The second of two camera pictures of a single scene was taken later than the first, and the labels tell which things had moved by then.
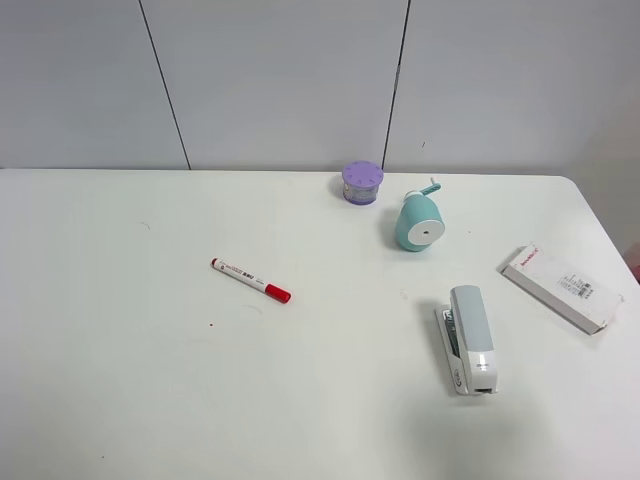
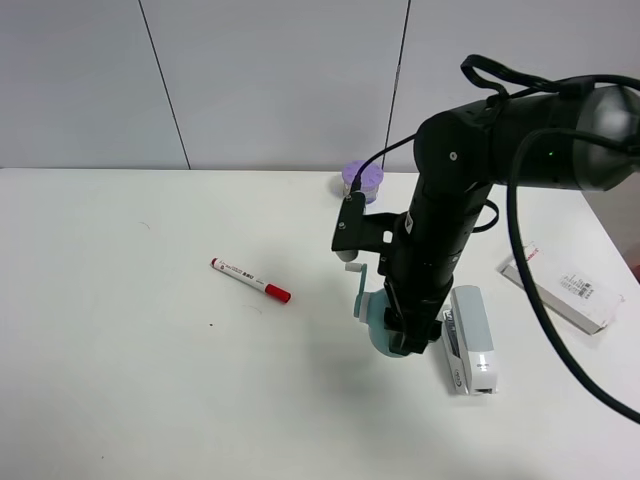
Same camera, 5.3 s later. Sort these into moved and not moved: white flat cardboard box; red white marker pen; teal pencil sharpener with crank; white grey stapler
Moved: teal pencil sharpener with crank
Not moved: red white marker pen; white flat cardboard box; white grey stapler
